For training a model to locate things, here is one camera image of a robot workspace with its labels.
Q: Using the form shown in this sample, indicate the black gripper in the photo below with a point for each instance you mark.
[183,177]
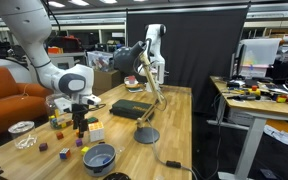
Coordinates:
[78,112]

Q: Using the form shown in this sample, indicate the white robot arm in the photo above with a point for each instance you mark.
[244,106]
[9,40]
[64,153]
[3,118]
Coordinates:
[30,24]

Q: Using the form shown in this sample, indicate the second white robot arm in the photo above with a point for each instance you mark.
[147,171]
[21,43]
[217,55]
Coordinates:
[154,33]

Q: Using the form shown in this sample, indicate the large white Rubik's cube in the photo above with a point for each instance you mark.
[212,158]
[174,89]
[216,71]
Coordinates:
[96,131]

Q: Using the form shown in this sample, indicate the black green Rubik's cube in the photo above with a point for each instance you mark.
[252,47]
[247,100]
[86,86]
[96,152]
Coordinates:
[92,120]

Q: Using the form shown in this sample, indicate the red block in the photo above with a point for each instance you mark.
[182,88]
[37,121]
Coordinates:
[59,135]

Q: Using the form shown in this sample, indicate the yellow block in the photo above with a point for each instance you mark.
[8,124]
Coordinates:
[84,150]

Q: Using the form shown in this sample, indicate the small Rubik's cube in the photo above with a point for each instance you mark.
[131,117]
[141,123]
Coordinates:
[64,153]

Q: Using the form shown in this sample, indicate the dark purple block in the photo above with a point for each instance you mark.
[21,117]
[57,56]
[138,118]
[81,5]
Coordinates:
[43,147]

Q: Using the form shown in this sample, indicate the blue block in bowl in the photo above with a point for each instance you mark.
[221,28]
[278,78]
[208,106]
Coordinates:
[106,160]

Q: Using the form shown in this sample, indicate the clear jar of blocks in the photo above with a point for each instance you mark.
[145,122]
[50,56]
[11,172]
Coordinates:
[58,108]

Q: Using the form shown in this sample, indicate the grey bowl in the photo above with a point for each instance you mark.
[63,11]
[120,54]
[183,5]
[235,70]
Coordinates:
[93,160]

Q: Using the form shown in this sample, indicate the dark green case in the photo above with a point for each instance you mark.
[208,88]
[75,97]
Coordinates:
[129,109]

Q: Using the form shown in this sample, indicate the grey lamp base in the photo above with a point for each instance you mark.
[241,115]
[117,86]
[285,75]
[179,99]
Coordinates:
[146,135]

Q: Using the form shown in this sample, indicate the orange sofa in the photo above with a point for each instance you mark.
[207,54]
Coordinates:
[20,101]

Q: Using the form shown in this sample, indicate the black curtain screen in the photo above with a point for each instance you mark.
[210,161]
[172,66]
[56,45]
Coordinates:
[197,45]

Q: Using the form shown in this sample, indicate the side desk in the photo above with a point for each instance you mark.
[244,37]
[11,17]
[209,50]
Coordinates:
[261,111]

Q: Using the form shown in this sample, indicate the computer monitor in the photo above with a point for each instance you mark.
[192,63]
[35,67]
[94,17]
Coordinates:
[253,57]

